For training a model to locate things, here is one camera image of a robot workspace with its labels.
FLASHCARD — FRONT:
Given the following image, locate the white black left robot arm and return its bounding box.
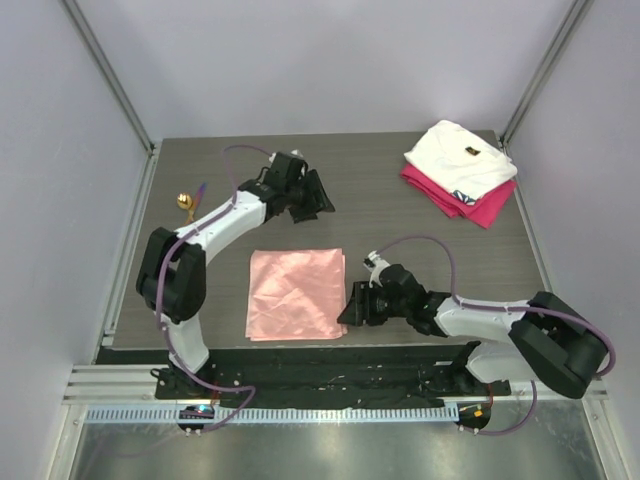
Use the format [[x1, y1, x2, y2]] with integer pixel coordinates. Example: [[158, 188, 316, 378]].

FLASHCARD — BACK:
[[135, 152, 335, 399]]

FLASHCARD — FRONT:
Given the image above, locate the aluminium front rail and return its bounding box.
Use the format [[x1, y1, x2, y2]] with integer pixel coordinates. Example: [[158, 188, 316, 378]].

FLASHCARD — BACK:
[[63, 359, 608, 403]]

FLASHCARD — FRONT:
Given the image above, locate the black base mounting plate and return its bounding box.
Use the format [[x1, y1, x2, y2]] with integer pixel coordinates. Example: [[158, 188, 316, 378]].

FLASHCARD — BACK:
[[151, 345, 511, 410]]

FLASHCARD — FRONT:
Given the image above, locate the grey left corner post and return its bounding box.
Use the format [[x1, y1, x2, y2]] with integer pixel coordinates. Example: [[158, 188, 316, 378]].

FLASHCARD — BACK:
[[59, 0, 155, 155]]

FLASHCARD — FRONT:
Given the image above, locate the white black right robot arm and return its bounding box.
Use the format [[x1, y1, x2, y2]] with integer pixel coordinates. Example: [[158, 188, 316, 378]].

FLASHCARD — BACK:
[[337, 256, 611, 399]]

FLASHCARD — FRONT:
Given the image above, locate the white slotted cable duct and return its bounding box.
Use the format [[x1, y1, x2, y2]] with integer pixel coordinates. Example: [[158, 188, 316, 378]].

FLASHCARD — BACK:
[[86, 404, 459, 424]]

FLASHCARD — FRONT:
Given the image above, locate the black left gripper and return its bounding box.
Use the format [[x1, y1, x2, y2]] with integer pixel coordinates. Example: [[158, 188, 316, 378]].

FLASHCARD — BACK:
[[285, 170, 335, 224]]

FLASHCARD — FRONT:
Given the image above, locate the grey aluminium corner post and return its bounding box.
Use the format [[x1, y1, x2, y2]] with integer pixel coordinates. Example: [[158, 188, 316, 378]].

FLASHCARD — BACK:
[[499, 0, 594, 148]]

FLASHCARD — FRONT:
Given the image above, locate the white wrist camera connector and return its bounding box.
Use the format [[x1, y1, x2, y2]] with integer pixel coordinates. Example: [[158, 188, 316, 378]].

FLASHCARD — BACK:
[[363, 251, 390, 275]]

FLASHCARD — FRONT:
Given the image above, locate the pink satin napkin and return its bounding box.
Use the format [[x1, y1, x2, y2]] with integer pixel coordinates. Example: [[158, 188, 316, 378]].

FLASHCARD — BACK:
[[245, 248, 347, 342]]

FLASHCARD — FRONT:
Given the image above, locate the white folded cloth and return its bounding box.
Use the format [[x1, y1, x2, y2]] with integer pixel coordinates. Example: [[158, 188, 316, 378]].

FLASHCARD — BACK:
[[404, 120, 517, 205]]

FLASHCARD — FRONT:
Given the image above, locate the iridescent purple utensil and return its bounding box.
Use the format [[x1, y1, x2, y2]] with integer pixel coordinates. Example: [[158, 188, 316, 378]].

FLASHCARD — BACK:
[[192, 182, 207, 208]]

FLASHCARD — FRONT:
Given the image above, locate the gold spoon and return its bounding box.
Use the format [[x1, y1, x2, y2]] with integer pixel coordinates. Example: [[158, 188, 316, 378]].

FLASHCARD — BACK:
[[176, 192, 195, 225]]

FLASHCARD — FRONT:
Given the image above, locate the magenta folded cloth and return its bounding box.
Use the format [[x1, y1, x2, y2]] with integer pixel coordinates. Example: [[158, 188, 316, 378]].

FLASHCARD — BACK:
[[400, 164, 517, 229]]

